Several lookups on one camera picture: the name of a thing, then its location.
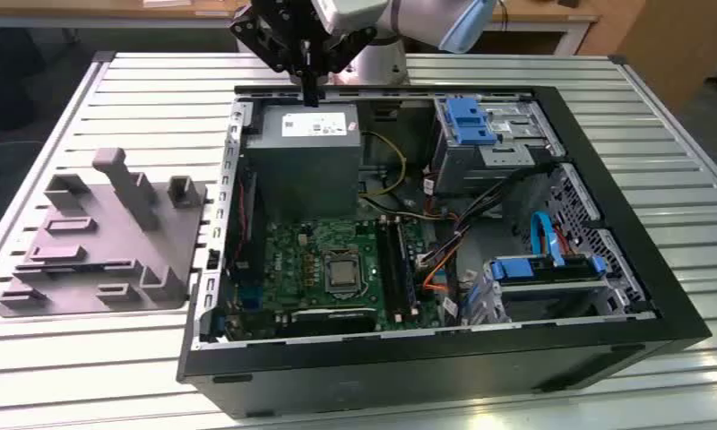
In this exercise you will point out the black open PC case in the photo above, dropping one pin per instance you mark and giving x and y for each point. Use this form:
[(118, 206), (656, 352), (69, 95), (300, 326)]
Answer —
[(394, 372)]

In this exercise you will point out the hard disk in blue carrier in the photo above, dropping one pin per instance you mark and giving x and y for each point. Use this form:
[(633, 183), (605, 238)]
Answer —
[(513, 271)]

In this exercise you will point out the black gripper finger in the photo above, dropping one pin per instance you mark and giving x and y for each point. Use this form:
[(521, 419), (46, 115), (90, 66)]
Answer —
[(257, 40), (349, 49)]

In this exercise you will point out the silver metal drive cage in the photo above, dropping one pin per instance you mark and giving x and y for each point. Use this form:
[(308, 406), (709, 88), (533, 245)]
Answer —
[(508, 157)]

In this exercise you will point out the grey power supply unit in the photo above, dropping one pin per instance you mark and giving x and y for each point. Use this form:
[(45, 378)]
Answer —
[(298, 179)]

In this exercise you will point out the black CPU socket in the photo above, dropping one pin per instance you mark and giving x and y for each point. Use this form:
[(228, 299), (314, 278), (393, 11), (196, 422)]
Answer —
[(340, 255)]

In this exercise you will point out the green motherboard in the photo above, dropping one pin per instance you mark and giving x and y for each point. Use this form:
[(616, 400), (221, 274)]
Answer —
[(286, 242)]

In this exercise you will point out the brown wooden cabinet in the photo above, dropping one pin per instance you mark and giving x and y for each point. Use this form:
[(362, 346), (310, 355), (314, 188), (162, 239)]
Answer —
[(650, 45)]

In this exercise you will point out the silver metal disk bay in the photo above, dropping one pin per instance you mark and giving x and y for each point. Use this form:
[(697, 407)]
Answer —
[(573, 287)]

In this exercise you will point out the black graphics card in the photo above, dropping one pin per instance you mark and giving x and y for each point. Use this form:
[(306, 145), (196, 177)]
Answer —
[(334, 320)]

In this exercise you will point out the silver CPU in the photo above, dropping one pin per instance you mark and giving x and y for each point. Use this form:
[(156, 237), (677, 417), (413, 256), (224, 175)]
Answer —
[(342, 274)]

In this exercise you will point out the grey parts rack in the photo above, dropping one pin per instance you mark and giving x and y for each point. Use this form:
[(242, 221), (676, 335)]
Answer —
[(113, 215)]

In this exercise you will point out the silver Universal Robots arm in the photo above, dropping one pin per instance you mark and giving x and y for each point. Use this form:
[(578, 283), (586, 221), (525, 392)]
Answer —
[(382, 62)]

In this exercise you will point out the blue plastic drive bracket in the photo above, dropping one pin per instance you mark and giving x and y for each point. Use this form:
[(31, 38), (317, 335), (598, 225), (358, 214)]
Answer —
[(469, 127)]

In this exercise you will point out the blue expansion slot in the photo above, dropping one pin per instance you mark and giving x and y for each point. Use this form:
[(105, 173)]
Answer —
[(250, 299)]

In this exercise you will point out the wooden desk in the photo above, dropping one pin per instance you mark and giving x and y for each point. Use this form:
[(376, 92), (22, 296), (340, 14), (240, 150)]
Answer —
[(125, 11)]

